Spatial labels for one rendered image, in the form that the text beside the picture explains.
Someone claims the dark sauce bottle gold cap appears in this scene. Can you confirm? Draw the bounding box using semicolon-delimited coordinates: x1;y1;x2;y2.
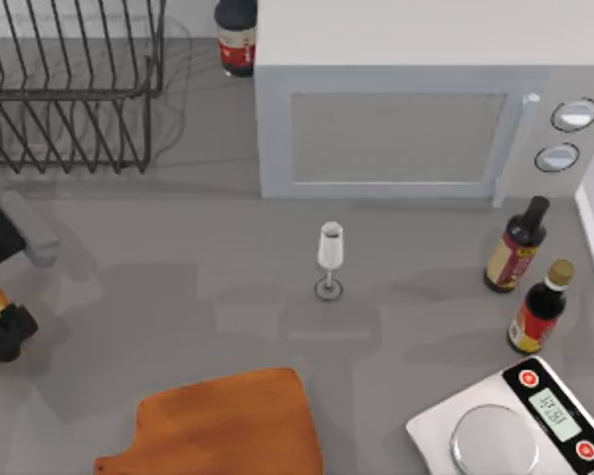
506;258;576;356

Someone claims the large microwave knob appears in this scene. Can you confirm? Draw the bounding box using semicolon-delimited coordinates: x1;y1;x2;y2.
550;97;594;134

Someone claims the wooden cutting board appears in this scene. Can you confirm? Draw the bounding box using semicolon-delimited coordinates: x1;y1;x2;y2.
92;366;325;475

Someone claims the dark wire dish rack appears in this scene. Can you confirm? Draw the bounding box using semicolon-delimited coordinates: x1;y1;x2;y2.
0;0;168;175

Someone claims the dark soda bottle red label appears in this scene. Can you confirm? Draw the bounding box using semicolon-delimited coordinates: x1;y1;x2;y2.
213;0;257;79

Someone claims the dark sauce bottle black cap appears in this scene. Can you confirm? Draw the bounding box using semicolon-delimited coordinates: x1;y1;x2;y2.
482;195;551;295

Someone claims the pale microwave oven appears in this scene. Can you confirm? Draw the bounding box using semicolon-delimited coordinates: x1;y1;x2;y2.
253;0;594;209

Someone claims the microwave door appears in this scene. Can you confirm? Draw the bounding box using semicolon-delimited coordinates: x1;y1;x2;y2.
255;65;522;200

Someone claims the white kitchen scale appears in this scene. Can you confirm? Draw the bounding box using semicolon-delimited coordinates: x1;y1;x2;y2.
404;354;594;475

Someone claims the small microwave knob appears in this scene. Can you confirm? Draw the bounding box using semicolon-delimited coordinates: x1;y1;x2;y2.
534;142;582;174

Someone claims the pale grey rounded box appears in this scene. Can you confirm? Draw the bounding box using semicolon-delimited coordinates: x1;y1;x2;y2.
0;189;61;269

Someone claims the clear champagne glass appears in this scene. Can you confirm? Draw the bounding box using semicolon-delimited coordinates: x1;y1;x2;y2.
314;221;345;303

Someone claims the pale microwave door handle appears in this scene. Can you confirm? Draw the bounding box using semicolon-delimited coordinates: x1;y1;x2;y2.
491;92;542;210

